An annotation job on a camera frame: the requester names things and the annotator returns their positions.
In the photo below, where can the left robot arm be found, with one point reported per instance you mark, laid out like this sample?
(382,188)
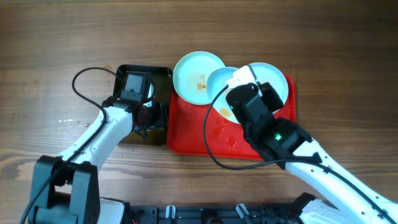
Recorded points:
(65,187)

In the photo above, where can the white plate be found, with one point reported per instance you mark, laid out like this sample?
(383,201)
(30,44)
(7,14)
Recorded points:
(215,83)
(267,73)
(191,74)

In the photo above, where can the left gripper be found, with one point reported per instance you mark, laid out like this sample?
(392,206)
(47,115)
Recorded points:
(160,118)

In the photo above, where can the red plastic tray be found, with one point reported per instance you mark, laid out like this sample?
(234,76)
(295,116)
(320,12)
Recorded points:
(184,135)

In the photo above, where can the black water tray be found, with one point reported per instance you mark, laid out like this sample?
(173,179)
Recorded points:
(162,77)

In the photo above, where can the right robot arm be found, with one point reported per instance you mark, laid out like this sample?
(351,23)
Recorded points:
(355,200)

